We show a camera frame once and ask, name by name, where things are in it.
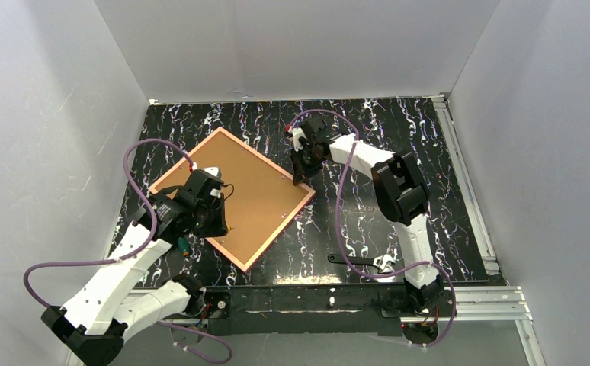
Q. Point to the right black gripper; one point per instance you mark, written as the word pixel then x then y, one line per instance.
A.
pixel 301 162

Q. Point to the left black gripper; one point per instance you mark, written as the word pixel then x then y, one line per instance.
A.
pixel 214 222

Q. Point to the pink photo frame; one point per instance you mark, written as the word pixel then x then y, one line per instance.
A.
pixel 261 199

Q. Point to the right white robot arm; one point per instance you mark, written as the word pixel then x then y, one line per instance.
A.
pixel 402 196

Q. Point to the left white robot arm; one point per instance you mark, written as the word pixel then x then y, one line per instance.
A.
pixel 97 322

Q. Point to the black adjustable wrench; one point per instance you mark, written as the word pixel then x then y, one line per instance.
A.
pixel 382 263

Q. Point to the green handled screwdriver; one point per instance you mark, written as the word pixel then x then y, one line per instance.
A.
pixel 183 246

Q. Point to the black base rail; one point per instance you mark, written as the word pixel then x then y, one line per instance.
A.
pixel 315 309

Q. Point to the aluminium side rail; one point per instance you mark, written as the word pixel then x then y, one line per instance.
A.
pixel 489 302

